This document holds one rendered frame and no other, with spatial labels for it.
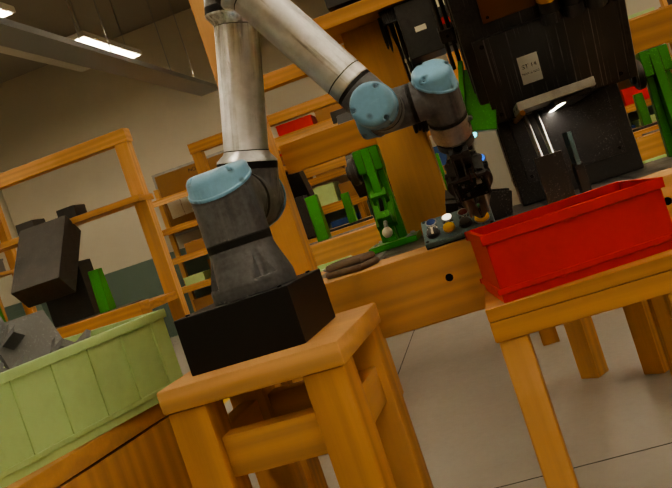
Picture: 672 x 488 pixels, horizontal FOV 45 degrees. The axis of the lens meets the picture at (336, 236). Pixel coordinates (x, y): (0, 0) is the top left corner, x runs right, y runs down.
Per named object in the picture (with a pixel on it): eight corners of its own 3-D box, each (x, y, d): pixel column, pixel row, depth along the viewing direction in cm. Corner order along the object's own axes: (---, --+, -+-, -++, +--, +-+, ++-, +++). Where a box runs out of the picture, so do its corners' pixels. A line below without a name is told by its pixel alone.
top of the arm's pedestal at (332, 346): (345, 365, 124) (337, 340, 124) (162, 416, 132) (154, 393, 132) (382, 321, 155) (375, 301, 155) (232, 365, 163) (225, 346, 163)
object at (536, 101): (598, 90, 165) (593, 75, 164) (520, 117, 168) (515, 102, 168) (576, 104, 203) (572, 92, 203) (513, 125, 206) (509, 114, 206)
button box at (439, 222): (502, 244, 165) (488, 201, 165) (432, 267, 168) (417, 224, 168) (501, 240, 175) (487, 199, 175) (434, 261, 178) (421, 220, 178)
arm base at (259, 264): (277, 287, 134) (257, 230, 133) (199, 312, 139) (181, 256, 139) (309, 272, 148) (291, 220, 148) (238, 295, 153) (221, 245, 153)
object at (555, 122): (645, 167, 197) (601, 32, 196) (522, 207, 202) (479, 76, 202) (631, 167, 215) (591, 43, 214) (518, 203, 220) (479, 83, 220)
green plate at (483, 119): (498, 150, 186) (494, 57, 184) (461, 153, 188) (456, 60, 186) (497, 151, 197) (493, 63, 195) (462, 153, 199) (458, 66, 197)
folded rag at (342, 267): (381, 261, 179) (377, 248, 179) (362, 270, 172) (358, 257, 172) (345, 271, 185) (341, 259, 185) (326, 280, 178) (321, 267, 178)
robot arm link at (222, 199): (195, 252, 138) (169, 176, 138) (221, 245, 152) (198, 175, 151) (259, 230, 136) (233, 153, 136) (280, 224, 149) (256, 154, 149)
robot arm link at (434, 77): (403, 66, 148) (448, 50, 146) (421, 115, 154) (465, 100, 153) (406, 86, 142) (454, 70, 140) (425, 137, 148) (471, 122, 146)
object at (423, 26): (472, 37, 211) (454, -19, 210) (410, 60, 214) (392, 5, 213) (473, 44, 223) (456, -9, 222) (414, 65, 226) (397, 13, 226)
